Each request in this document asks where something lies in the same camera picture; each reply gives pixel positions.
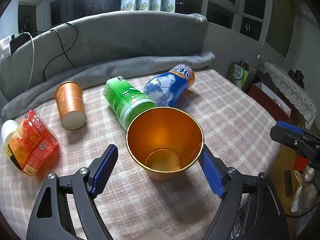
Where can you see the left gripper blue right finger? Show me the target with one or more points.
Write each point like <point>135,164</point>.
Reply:
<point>264,217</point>

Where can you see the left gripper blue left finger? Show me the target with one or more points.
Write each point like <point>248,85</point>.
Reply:
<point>51,218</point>

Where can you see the orange paper cup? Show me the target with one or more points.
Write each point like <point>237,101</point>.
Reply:
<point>164,141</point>
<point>70,105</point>

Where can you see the red cardboard box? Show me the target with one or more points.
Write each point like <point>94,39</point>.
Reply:
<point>269,100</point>

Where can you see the lace tablecloth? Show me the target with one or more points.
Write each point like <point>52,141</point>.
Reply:
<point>293,92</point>

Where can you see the red orange labelled bottle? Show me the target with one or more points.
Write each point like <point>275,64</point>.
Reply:
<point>29,143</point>

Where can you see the pink checked cloth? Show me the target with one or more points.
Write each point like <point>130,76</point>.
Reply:
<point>236,129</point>

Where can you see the green paper bag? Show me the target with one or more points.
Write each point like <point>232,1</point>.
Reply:
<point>242,75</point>

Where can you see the green plastic bottle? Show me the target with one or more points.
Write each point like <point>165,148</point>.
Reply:
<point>126,101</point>

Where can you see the blue labelled bottle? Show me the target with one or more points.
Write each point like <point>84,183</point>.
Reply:
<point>166,88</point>

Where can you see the grey sofa backrest cushion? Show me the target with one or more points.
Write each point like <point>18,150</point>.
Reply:
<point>103,37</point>

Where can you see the white power strip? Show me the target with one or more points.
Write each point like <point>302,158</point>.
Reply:
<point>5,49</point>

